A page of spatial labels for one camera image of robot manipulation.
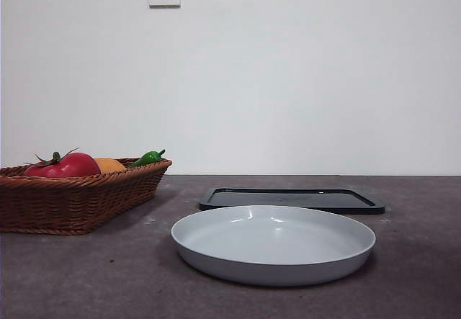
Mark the pale grey round plate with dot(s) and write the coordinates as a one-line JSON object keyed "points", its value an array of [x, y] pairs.
{"points": [[270, 240]]}

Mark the orange round fruit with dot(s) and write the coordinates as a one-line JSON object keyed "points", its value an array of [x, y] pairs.
{"points": [[109, 165]]}

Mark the green chili pepper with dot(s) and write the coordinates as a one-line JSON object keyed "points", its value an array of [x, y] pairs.
{"points": [[146, 158]]}

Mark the brown wicker basket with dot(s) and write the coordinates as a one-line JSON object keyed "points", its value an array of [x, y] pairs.
{"points": [[72, 204]]}

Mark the black flat tray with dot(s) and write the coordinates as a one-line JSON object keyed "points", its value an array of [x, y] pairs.
{"points": [[288, 197]]}

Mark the red tomato with green stem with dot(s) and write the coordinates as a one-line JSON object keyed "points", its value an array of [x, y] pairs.
{"points": [[68, 166]]}

